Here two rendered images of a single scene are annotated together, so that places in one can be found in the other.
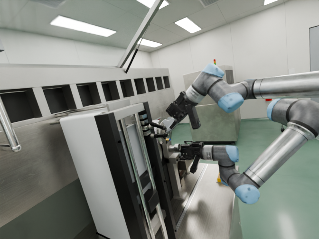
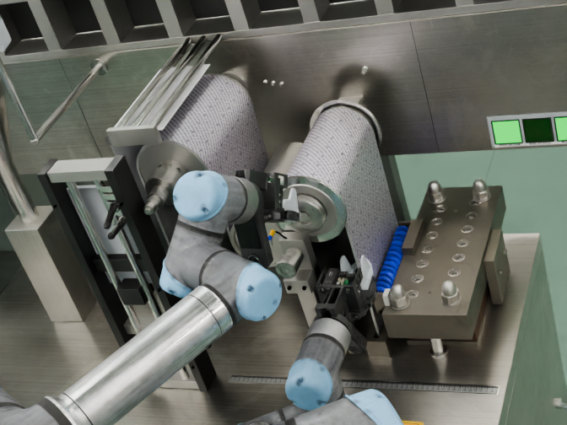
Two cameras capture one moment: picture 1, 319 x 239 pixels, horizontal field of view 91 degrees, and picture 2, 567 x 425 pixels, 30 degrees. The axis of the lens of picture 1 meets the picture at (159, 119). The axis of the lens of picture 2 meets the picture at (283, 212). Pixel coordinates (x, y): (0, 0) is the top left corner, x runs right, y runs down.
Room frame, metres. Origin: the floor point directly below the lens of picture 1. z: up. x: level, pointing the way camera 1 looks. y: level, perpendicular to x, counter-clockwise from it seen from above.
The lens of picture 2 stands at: (0.64, -1.58, 2.27)
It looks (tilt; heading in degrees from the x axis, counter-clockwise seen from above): 33 degrees down; 87
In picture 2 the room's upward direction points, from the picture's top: 18 degrees counter-clockwise
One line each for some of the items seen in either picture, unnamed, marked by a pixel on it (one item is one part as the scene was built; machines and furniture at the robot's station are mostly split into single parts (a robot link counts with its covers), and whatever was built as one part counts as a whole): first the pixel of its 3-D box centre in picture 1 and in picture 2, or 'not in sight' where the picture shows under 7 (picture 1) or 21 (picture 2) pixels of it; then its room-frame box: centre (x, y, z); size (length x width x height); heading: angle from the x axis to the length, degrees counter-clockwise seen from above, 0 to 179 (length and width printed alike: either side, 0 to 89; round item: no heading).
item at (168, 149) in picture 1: (175, 170); (310, 305); (0.72, -0.02, 1.05); 0.06 x 0.05 x 0.31; 58
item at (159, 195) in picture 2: not in sight; (153, 201); (0.52, 0.05, 1.33); 0.06 x 0.03 x 0.03; 58
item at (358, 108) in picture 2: not in sight; (345, 131); (0.91, 0.20, 1.25); 0.15 x 0.01 x 0.15; 148
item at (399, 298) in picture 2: not in sight; (398, 294); (0.88, -0.09, 1.05); 0.04 x 0.04 x 0.04
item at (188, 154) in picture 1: (192, 151); (339, 305); (0.77, -0.14, 1.12); 0.12 x 0.08 x 0.09; 58
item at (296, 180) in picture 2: (164, 131); (307, 209); (0.77, -0.01, 1.25); 0.15 x 0.01 x 0.15; 148
